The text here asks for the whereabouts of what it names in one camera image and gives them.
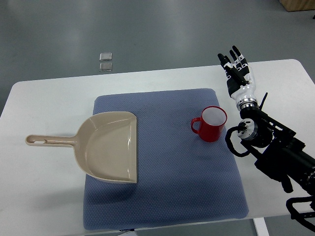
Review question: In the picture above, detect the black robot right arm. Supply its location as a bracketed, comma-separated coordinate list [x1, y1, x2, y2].
[225, 98, 315, 231]

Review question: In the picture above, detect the beige plastic dustpan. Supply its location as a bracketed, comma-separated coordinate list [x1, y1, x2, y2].
[25, 111, 138, 184]

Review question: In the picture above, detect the blue fabric mat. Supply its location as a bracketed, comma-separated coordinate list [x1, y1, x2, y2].
[83, 88, 249, 230]

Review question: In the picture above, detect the white table leg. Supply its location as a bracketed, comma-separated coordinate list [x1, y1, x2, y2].
[253, 217, 269, 236]

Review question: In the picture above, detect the red cup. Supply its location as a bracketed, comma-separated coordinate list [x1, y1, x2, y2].
[190, 106, 227, 143]

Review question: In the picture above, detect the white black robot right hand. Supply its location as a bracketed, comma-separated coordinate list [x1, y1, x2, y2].
[218, 46, 258, 111]

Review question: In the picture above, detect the wooden box corner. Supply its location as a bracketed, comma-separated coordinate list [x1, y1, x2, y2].
[279, 0, 315, 12]

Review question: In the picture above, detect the upper grey floor plate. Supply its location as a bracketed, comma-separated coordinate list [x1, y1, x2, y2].
[99, 52, 112, 61]

